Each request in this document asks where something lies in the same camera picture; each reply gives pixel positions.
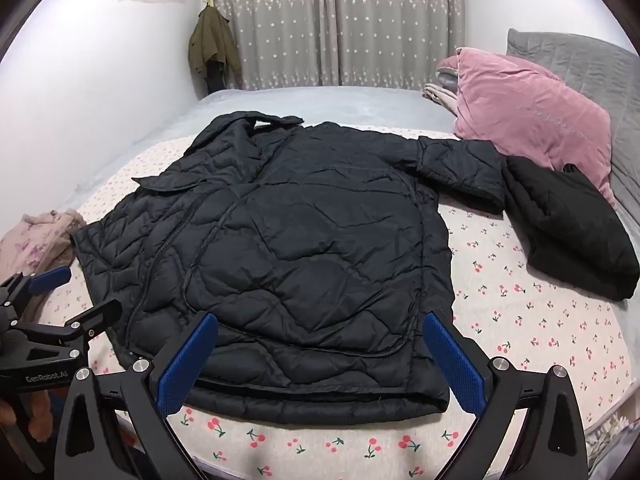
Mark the grey star print curtain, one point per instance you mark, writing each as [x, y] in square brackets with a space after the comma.
[340, 20]

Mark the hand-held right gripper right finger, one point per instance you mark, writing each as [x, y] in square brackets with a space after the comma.
[455, 365]

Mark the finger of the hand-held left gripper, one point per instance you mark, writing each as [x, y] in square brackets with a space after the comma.
[97, 316]
[50, 277]

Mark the pink velvet pillow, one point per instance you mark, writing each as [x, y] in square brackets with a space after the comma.
[520, 105]

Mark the beige folded blanket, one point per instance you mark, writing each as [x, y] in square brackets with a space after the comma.
[440, 95]

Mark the pink floral cloth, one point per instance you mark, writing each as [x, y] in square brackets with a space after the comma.
[35, 240]

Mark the grey quilted pillow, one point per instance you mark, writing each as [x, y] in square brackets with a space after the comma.
[600, 70]

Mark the olive green hanging jacket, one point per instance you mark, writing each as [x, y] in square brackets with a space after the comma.
[215, 40]

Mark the black folded garment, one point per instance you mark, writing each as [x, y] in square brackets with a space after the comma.
[565, 230]

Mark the cherry print bed sheet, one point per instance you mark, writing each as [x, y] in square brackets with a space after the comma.
[525, 320]

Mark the black quilted jacket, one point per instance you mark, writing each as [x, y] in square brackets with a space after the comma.
[300, 240]

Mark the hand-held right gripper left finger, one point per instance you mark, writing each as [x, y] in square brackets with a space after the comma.
[185, 365]

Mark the person's left hand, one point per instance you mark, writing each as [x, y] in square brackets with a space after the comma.
[40, 410]

